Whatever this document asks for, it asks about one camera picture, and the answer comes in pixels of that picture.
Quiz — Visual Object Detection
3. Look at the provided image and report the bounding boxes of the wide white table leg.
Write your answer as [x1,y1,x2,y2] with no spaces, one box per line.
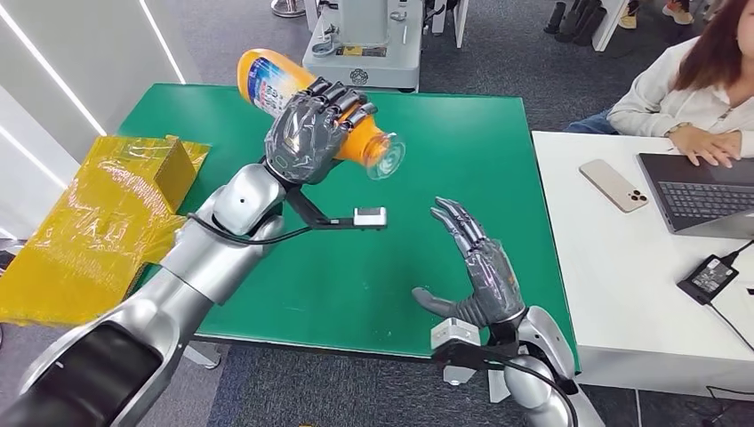
[487,369,515,405]

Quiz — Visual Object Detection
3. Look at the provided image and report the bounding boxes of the orange plastic bottle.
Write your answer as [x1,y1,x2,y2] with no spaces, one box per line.
[237,48,407,182]

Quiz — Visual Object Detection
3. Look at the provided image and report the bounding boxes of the pale grey machine base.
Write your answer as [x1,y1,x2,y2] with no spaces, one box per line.
[301,0,425,93]

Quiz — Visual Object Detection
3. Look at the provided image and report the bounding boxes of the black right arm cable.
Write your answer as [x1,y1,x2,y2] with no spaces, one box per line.
[501,358,582,427]

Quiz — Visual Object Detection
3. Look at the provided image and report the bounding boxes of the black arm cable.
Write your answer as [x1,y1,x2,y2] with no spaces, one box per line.
[501,358,582,427]
[187,213,313,247]

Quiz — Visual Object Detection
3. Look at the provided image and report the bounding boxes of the dark grey laptop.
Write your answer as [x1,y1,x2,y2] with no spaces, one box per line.
[637,153,754,240]

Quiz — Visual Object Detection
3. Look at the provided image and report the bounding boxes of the beige shoe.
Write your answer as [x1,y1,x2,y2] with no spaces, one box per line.
[618,0,641,29]

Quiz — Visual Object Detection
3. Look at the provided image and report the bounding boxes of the black floor cable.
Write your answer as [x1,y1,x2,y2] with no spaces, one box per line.
[705,385,754,427]

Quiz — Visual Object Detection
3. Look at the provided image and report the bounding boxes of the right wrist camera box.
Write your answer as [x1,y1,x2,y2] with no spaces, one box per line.
[429,317,519,374]

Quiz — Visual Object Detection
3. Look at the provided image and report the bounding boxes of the thin black adapter cable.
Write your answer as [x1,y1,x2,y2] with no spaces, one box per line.
[705,302,754,353]

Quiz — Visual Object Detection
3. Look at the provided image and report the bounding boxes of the person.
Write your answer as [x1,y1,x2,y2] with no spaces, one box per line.
[565,0,754,169]

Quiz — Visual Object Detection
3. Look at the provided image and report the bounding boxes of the yellow taped cardboard box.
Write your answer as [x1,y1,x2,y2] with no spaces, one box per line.
[0,135,212,329]

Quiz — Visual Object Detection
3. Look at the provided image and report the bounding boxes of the slanted white table leg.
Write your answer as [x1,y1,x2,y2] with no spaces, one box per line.
[180,343,222,371]

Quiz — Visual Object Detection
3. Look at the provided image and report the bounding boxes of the small white table foot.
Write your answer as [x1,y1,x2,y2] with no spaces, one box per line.
[443,366,477,388]

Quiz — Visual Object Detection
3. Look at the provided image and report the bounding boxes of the beige smartphone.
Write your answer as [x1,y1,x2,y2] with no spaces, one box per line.
[579,158,650,214]

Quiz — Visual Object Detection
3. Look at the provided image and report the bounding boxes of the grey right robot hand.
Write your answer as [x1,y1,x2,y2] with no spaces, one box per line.
[411,197,527,329]

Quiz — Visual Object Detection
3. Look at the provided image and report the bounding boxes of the person's hand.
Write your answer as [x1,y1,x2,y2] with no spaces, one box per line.
[668,125,743,168]

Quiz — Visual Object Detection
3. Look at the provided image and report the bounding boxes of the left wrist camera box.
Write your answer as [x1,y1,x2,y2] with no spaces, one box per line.
[285,187,389,232]

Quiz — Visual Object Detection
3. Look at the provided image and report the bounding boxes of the white furniture panel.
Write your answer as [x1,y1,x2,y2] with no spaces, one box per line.
[592,0,630,53]

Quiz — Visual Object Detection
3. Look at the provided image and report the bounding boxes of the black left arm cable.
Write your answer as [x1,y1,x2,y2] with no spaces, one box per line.
[187,213,313,247]

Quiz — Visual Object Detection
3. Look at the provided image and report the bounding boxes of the white and orange shoe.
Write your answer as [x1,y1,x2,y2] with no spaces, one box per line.
[662,0,696,26]

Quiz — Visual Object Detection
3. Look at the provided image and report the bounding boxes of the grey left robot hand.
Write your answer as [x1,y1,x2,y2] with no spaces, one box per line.
[263,77,379,187]

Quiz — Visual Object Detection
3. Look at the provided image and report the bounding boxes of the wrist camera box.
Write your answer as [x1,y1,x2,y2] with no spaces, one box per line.
[285,187,389,232]
[429,317,519,374]

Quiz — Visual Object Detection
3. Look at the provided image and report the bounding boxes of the black power adapter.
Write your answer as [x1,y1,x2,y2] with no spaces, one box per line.
[677,254,741,307]

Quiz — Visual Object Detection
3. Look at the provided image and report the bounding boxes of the thick black adapter cable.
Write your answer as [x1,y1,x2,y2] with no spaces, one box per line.
[722,240,754,266]

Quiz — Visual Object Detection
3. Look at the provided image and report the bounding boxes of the round metal stand base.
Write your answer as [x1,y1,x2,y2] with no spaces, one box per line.
[270,0,306,19]

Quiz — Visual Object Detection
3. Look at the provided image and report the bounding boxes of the white stand legs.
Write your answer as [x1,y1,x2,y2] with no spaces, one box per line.
[431,0,470,50]

